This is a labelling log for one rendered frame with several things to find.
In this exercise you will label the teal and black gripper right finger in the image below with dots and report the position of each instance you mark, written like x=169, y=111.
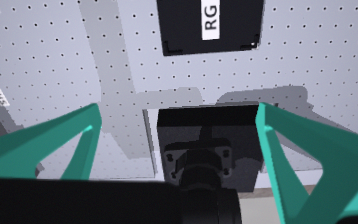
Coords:
x=335, y=196

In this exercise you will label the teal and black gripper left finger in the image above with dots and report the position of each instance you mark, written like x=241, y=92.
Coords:
x=22, y=150

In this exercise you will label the black flat nest labelled rg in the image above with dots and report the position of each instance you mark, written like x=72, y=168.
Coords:
x=209, y=26

